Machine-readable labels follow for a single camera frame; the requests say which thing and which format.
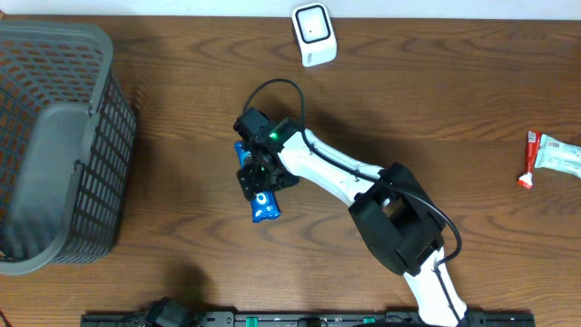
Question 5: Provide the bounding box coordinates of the grey plastic basket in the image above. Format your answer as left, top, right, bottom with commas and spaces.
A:
1, 21, 137, 276

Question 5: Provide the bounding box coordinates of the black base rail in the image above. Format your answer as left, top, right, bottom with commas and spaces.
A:
80, 310, 537, 327

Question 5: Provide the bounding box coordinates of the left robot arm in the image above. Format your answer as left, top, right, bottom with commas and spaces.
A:
143, 297, 198, 327

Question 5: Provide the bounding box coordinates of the blue Oreo cookie pack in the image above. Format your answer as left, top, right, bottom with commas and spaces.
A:
234, 142, 281, 223

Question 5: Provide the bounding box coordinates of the red coffee stick sachet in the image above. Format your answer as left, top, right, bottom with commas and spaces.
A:
517, 130, 542, 190

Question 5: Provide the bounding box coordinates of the white green wipes pack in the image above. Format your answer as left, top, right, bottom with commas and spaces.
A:
534, 134, 580, 177

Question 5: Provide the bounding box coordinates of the white barcode scanner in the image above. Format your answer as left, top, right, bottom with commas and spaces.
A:
291, 3, 338, 67

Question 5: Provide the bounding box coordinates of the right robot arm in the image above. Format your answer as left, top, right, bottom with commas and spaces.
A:
233, 108, 468, 326

